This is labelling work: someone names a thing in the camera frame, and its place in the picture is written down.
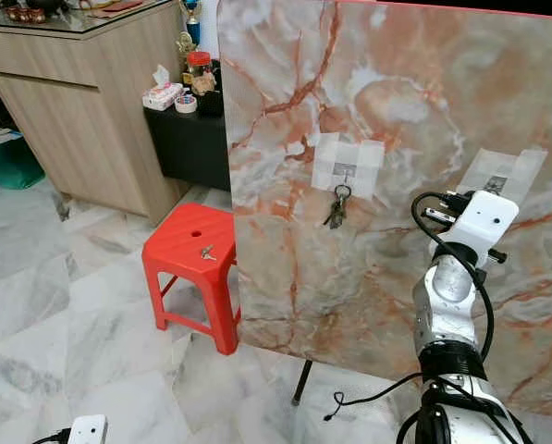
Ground green plastic bin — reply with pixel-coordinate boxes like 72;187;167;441
0;137;43;191

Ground light wooden cabinet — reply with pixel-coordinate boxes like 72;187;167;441
0;5;191;226

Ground red plastic stool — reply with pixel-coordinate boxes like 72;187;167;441
141;203;241;356

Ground white red tissue box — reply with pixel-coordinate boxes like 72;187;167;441
141;65;184;112

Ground black side table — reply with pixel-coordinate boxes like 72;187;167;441
144;102;232;193

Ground white tape roll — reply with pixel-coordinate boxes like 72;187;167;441
174;93;199;114

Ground black plush toy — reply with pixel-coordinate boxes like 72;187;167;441
194;63;226;117

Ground red lid snack jar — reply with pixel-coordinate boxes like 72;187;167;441
186;51;215;93

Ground gold blue trophy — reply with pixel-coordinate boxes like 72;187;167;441
179;0;202;47

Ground black board stand leg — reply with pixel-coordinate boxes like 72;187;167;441
292;359;314;406

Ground orange marble pattern board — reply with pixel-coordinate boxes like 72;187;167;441
215;0;552;417

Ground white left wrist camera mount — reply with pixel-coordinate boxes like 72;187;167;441
67;414;108;444

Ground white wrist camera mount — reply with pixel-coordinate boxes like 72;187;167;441
67;414;108;444
423;190;521;269

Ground dark key bunch with ring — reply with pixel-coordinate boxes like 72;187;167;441
323;184;353;229

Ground clear taped wall hook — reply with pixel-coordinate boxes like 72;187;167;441
311;131;387;199
460;148;549;206

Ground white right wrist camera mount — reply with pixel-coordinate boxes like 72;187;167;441
423;190;521;269

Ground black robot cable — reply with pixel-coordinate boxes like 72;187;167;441
322;190;498;444

